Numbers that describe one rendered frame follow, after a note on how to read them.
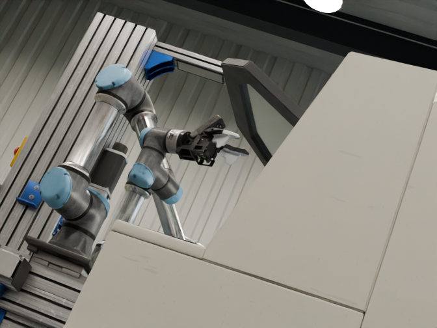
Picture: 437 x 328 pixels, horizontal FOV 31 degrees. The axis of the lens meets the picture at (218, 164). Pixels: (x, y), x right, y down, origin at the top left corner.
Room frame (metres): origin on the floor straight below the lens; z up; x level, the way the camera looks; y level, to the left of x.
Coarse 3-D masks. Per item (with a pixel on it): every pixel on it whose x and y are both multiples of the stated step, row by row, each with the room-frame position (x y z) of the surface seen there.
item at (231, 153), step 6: (228, 144) 2.16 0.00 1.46; (222, 150) 2.18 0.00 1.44; (228, 150) 2.17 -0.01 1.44; (234, 150) 2.15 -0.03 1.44; (240, 150) 2.15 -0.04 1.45; (222, 156) 2.17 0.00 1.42; (228, 156) 2.17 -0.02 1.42; (234, 156) 2.16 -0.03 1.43; (240, 156) 2.16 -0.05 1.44; (228, 162) 2.16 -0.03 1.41
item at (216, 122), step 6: (210, 120) 2.18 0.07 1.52; (216, 120) 2.17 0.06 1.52; (222, 120) 2.18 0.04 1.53; (204, 126) 2.18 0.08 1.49; (210, 126) 2.18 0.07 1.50; (216, 126) 2.18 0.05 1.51; (222, 126) 2.19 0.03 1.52; (192, 132) 2.20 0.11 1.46; (198, 132) 2.19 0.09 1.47; (192, 138) 2.19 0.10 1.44
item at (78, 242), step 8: (64, 224) 2.52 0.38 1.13; (72, 224) 2.50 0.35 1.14; (64, 232) 2.50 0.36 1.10; (72, 232) 2.50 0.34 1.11; (80, 232) 2.50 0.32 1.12; (88, 232) 2.51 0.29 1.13; (56, 240) 2.50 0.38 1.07; (64, 240) 2.49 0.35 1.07; (72, 240) 2.49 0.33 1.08; (80, 240) 2.50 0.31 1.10; (88, 240) 2.52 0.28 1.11; (64, 248) 2.48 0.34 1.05; (72, 248) 2.48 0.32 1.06; (80, 248) 2.51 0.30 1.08; (88, 248) 2.52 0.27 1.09; (88, 256) 2.52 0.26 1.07
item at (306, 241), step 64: (384, 64) 1.56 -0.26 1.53; (320, 128) 1.59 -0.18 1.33; (384, 128) 1.55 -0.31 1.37; (256, 192) 1.62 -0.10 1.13; (320, 192) 1.57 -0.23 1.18; (384, 192) 1.53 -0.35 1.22; (128, 256) 1.69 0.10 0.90; (256, 256) 1.60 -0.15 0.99; (320, 256) 1.56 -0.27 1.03; (128, 320) 1.67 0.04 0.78; (192, 320) 1.62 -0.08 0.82; (256, 320) 1.58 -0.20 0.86; (320, 320) 1.55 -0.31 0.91
